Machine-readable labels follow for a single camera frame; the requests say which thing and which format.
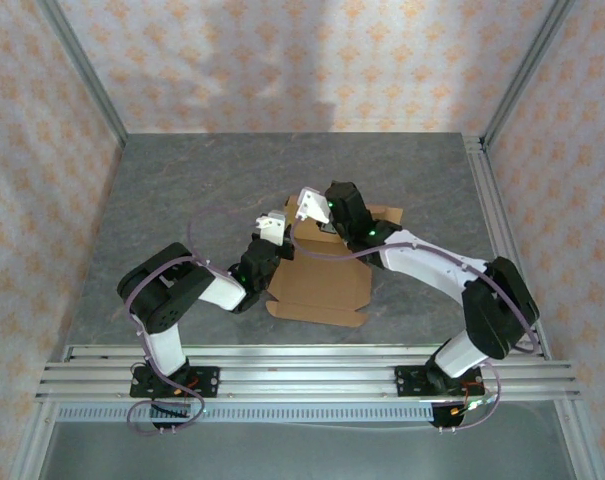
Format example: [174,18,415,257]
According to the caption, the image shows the brown cardboard paper box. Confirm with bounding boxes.
[265,195,403,329]

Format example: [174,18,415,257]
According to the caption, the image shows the wide aluminium extrusion beam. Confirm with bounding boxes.
[34,362,582,401]

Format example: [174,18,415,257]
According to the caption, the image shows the grey metal sheet panel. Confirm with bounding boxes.
[41,422,581,480]

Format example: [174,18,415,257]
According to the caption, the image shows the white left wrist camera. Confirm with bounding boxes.
[253,211,288,247]

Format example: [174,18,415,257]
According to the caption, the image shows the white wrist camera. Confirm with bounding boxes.
[253,211,288,247]
[295,186,332,226]

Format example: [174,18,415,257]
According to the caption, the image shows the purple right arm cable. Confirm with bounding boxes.
[290,224,539,434]

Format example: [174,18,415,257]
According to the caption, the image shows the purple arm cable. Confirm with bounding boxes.
[123,207,263,437]
[290,224,539,434]

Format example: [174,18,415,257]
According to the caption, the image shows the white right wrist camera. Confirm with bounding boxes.
[295,186,332,226]

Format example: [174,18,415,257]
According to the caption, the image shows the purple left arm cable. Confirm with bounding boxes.
[123,207,263,437]

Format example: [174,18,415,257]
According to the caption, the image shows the narrow aluminium extrusion rail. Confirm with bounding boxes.
[61,343,552,362]

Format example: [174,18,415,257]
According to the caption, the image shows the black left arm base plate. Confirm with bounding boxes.
[130,366,220,400]

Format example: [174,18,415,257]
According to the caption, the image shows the aluminium side rail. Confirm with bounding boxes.
[463,133,552,359]

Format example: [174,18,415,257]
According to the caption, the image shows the thin orange red wires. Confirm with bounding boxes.
[450,382,498,417]
[170,380,206,417]

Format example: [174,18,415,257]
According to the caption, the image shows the slotted grey cable duct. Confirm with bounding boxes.
[55,403,436,425]

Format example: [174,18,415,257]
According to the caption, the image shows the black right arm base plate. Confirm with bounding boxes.
[392,364,485,399]

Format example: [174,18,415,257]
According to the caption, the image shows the black cable bracket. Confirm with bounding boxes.
[149,402,193,432]
[428,402,464,432]

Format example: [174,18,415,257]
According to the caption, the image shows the aluminium frame post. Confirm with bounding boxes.
[35,0,130,147]
[480,0,577,147]

